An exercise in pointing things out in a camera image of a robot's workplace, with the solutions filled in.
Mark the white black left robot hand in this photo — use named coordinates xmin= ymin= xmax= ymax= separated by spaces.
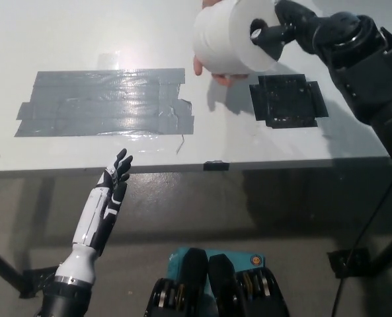
xmin=71 ymin=148 xmax=134 ymax=257

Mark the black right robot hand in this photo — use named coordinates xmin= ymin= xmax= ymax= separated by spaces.
xmin=250 ymin=0 xmax=362 ymax=62

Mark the bare person hand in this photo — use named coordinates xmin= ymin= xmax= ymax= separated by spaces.
xmin=193 ymin=0 xmax=251 ymax=88

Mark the white toilet paper roll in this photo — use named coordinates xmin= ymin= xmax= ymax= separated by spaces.
xmin=192 ymin=0 xmax=284 ymax=74

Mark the black teal robot torso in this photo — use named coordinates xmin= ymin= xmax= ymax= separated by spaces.
xmin=145 ymin=247 xmax=291 ymax=317

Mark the black tape square patch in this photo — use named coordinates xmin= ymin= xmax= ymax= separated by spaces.
xmin=249 ymin=74 xmax=329 ymax=129

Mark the small black tape piece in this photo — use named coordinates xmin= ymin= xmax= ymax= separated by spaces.
xmin=203 ymin=160 xmax=230 ymax=172

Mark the black table leg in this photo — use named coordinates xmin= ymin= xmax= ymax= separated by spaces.
xmin=0 ymin=240 xmax=24 ymax=295

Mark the grey duct tape patch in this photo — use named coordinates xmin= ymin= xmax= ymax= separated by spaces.
xmin=14 ymin=68 xmax=196 ymax=137

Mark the thin black cable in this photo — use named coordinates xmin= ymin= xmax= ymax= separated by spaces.
xmin=334 ymin=174 xmax=392 ymax=317

